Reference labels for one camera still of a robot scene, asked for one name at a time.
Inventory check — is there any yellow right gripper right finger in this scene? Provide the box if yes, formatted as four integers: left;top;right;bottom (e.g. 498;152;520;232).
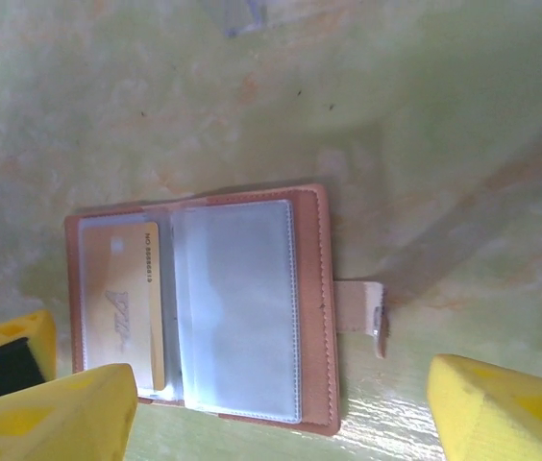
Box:
426;353;542;461

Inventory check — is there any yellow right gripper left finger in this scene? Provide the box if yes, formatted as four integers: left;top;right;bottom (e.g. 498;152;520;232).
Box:
0;363;139;461

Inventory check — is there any gold VIP card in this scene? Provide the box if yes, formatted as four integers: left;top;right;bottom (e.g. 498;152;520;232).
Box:
82;220;161;391

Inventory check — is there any brown leather card holder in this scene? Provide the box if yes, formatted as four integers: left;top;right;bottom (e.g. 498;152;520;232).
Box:
63;182;390;437

